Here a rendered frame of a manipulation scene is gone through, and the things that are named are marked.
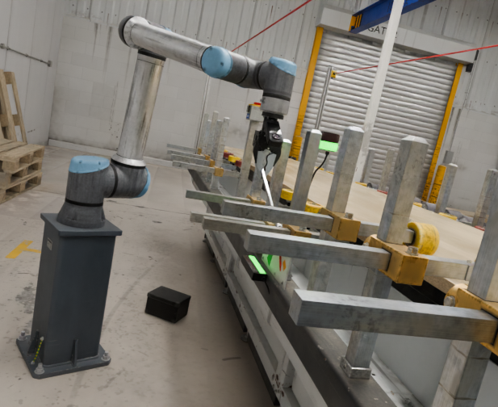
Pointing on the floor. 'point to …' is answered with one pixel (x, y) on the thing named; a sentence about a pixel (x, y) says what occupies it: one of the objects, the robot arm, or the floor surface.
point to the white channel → (378, 85)
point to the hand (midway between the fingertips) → (261, 175)
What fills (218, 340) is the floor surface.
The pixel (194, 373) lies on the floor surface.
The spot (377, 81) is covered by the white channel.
